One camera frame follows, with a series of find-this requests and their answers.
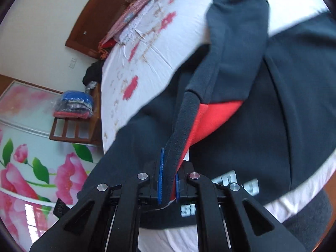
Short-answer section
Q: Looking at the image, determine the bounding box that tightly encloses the wooden headboard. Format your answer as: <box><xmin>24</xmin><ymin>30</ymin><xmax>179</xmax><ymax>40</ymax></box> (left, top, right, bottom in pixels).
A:
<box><xmin>66</xmin><ymin>0</ymin><xmax>147</xmax><ymax>58</ymax></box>

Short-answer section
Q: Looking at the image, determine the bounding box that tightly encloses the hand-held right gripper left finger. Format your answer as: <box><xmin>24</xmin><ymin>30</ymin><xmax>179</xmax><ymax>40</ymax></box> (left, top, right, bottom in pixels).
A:
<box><xmin>30</xmin><ymin>147</ymin><xmax>165</xmax><ymax>252</ymax></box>

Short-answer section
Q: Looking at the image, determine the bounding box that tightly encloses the white crinkled cloth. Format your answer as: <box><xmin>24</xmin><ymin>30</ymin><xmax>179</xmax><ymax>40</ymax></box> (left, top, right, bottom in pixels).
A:
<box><xmin>119</xmin><ymin>0</ymin><xmax>163</xmax><ymax>45</ymax></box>

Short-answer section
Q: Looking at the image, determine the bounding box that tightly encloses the red checked blanket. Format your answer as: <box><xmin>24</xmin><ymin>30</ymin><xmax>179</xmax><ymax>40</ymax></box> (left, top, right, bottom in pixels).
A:
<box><xmin>98</xmin><ymin>0</ymin><xmax>184</xmax><ymax>58</ymax></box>

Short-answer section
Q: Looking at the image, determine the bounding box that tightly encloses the white floral bed sheet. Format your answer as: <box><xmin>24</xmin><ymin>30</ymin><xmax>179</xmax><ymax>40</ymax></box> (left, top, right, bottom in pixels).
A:
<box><xmin>101</xmin><ymin>0</ymin><xmax>336</xmax><ymax>252</ymax></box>

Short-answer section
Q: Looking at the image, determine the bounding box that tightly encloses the plastic bag of clothes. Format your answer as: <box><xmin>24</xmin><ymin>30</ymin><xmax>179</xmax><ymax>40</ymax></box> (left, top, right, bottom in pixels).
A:
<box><xmin>52</xmin><ymin>91</ymin><xmax>94</xmax><ymax>118</ymax></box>

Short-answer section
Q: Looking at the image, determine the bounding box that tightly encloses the dark navy pants red lining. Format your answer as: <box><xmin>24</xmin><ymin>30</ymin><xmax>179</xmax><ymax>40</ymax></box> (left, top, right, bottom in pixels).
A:
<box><xmin>76</xmin><ymin>0</ymin><xmax>336</xmax><ymax>231</ymax></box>

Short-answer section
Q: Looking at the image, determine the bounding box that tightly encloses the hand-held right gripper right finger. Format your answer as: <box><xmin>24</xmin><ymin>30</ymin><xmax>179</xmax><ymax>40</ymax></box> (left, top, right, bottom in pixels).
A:
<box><xmin>175</xmin><ymin>161</ymin><xmax>306</xmax><ymax>252</ymax></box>

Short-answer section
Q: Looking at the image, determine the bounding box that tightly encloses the wooden nightstand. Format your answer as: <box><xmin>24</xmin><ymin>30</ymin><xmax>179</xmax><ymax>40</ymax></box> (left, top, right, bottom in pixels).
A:
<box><xmin>50</xmin><ymin>84</ymin><xmax>101</xmax><ymax>145</ymax></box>

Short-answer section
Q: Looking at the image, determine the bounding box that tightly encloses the floral wardrobe door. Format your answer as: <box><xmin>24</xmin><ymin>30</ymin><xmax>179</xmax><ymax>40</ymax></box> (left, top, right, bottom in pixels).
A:
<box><xmin>0</xmin><ymin>75</ymin><xmax>105</xmax><ymax>247</ymax></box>

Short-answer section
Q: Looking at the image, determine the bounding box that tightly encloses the pile of dark clothes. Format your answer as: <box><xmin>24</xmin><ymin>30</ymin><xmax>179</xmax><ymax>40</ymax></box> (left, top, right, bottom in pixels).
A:
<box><xmin>83</xmin><ymin>59</ymin><xmax>105</xmax><ymax>90</ymax></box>

